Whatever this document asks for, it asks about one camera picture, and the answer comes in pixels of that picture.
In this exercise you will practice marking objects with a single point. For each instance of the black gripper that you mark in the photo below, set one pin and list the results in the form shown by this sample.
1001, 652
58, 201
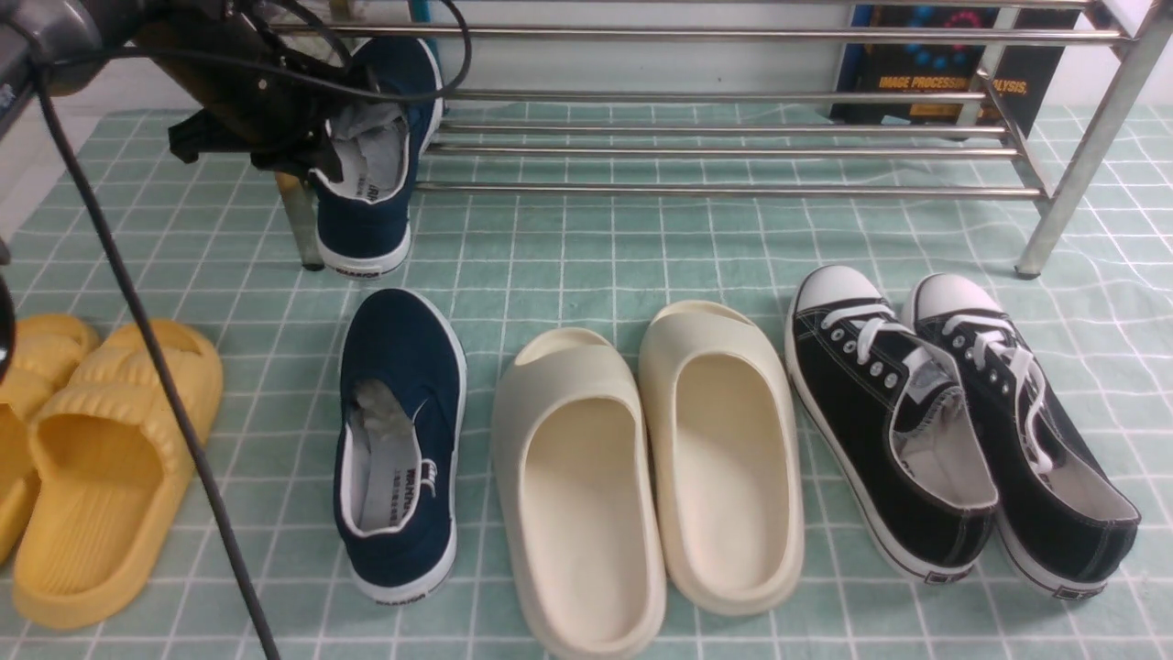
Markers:
258, 95

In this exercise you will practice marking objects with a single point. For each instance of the navy slip-on shoe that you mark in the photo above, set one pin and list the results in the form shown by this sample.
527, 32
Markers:
363, 228
402, 392

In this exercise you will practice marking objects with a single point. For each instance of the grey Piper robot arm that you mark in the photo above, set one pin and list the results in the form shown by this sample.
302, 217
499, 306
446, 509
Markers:
53, 48

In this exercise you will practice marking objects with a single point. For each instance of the stainless steel shoe rack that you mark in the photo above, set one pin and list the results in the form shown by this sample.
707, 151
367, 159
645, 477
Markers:
986, 128

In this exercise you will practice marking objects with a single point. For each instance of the teal vertical pole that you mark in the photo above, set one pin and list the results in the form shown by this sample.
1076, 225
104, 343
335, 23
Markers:
420, 11

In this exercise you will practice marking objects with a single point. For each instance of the yellow slipper far left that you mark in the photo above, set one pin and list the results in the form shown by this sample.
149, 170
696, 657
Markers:
48, 349

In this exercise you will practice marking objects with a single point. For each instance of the yellow ribbed slipper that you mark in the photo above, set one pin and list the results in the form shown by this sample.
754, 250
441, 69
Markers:
113, 467

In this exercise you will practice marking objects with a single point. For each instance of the cream left slide slipper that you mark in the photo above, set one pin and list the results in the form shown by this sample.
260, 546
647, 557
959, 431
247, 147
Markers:
570, 456

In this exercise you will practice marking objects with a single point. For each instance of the cream slide slipper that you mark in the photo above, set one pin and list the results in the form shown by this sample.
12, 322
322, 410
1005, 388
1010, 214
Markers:
721, 424
570, 456

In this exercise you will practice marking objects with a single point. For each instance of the cream right slide slipper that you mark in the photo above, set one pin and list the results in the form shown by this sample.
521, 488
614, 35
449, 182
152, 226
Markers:
721, 424

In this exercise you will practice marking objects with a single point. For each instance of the dark image processing book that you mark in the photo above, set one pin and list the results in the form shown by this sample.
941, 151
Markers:
1022, 76

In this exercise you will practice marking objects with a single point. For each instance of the black left canvas sneaker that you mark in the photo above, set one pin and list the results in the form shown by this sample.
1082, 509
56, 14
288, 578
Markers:
893, 412

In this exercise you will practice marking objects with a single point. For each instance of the black canvas sneaker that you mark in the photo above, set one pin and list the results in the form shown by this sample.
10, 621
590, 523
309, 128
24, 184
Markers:
893, 412
1065, 525

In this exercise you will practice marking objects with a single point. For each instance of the black right canvas sneaker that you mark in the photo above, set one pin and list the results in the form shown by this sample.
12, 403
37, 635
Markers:
1065, 525

